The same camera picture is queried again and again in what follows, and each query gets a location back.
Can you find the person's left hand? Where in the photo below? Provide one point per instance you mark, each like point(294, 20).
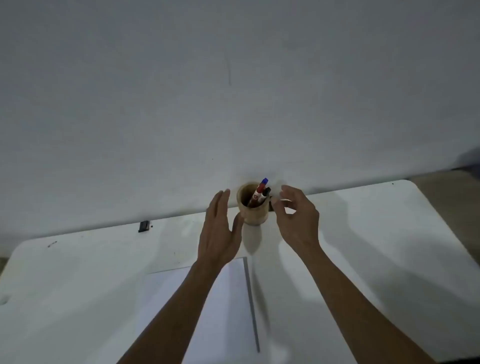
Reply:
point(217, 240)

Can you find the person's right hand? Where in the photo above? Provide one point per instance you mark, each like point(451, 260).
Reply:
point(300, 228)

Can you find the wooden pen holder cup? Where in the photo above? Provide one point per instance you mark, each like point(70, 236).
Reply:
point(255, 216)

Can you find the black marker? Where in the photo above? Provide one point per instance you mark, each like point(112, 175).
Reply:
point(266, 191)

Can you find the blue marker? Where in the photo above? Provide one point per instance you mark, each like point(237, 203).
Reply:
point(265, 181)

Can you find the white paper sheet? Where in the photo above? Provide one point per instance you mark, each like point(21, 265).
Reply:
point(228, 318)

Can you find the person's left forearm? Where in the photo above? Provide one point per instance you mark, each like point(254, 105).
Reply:
point(168, 322)

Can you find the person's right forearm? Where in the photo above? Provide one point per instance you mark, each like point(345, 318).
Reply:
point(356, 318)

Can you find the black clip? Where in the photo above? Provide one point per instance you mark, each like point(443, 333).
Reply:
point(143, 226)

